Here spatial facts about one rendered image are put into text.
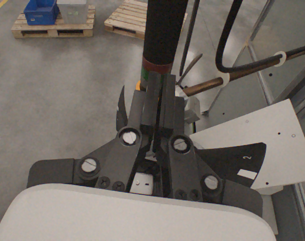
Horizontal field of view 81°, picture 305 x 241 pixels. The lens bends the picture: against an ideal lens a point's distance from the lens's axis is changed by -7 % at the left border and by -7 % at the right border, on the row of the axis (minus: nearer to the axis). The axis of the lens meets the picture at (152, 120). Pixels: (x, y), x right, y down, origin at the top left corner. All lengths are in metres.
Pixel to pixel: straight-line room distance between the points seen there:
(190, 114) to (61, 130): 1.59
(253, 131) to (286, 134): 0.10
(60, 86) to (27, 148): 0.84
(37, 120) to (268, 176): 2.13
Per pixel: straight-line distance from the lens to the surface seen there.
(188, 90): 0.29
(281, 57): 0.46
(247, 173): 0.41
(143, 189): 0.58
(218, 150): 0.50
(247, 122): 0.72
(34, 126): 2.29
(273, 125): 0.69
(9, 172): 2.14
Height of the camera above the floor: 1.74
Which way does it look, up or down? 55 degrees down
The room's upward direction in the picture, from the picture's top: 11 degrees clockwise
